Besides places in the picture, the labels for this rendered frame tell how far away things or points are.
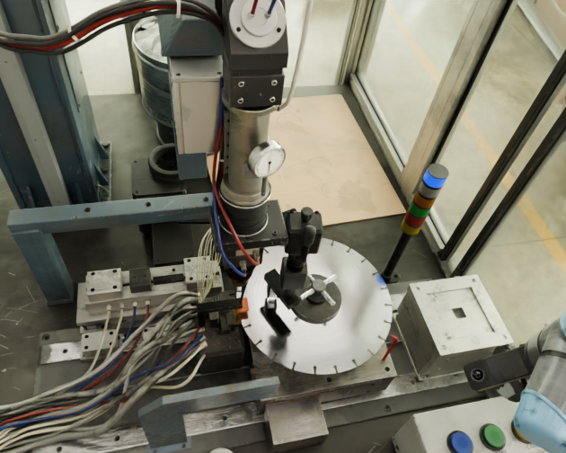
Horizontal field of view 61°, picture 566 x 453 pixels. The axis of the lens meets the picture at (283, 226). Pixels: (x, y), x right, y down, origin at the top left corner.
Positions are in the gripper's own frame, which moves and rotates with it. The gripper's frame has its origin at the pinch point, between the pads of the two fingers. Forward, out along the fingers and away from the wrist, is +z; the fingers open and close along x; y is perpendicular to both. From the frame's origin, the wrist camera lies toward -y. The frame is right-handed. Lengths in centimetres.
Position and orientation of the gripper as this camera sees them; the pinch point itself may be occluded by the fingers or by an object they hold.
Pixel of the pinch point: (495, 381)
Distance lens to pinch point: 105.3
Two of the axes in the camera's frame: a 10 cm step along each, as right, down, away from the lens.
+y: 9.8, -1.8, 0.3
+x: -1.7, -8.6, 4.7
